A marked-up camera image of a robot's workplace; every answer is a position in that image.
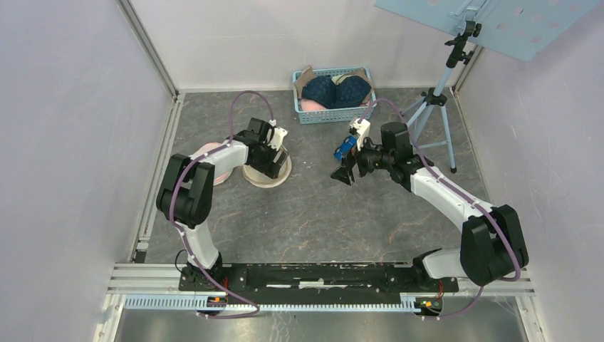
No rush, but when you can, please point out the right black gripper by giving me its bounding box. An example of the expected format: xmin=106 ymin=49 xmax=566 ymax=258
xmin=330 ymin=131 xmax=393 ymax=186

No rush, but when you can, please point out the purple cable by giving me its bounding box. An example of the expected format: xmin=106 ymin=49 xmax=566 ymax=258
xmin=359 ymin=98 xmax=522 ymax=321
xmin=169 ymin=90 xmax=276 ymax=320

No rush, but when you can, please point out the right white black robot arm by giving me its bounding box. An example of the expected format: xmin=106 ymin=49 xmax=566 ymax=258
xmin=331 ymin=118 xmax=529 ymax=291

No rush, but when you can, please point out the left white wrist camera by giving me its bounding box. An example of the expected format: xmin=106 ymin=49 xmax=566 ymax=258
xmin=267 ymin=119 xmax=288 ymax=151

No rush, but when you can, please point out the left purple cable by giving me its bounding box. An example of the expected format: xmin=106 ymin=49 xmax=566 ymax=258
xmin=169 ymin=90 xmax=276 ymax=320

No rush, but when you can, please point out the white mesh laundry bag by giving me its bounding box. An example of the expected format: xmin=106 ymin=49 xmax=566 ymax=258
xmin=191 ymin=142 xmax=233 ymax=187

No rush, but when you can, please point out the light blue perforated board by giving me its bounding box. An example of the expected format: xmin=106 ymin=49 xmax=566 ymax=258
xmin=374 ymin=0 xmax=600 ymax=61

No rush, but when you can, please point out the blue tripod stand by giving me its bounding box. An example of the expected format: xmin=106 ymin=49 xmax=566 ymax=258
xmin=401 ymin=21 xmax=482 ymax=173

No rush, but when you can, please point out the light blue cable rail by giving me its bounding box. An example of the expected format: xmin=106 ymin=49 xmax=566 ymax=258
xmin=124 ymin=294 xmax=420 ymax=314

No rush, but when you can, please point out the navy blue lace bra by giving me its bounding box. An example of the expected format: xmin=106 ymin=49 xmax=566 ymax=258
xmin=301 ymin=76 xmax=373 ymax=110

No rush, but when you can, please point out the beige padded bra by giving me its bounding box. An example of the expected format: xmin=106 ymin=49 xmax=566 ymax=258
xmin=293 ymin=65 xmax=376 ymax=107

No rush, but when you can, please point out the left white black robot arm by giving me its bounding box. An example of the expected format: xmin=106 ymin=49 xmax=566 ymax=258
xmin=156 ymin=118 xmax=288 ymax=291

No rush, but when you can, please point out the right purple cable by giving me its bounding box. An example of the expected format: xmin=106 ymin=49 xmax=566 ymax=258
xmin=359 ymin=98 xmax=522 ymax=321

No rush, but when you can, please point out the white round tub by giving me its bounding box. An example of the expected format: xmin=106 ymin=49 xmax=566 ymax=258
xmin=241 ymin=146 xmax=293 ymax=190

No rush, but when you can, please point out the pink cloth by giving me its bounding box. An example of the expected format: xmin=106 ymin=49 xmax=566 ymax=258
xmin=299 ymin=98 xmax=326 ymax=112

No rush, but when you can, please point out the blue toy car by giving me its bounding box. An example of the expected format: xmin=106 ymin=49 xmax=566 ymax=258
xmin=333 ymin=135 xmax=357 ymax=162

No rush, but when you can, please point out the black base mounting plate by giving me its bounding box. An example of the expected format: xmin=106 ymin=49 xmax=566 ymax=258
xmin=179 ymin=262 xmax=459 ymax=305

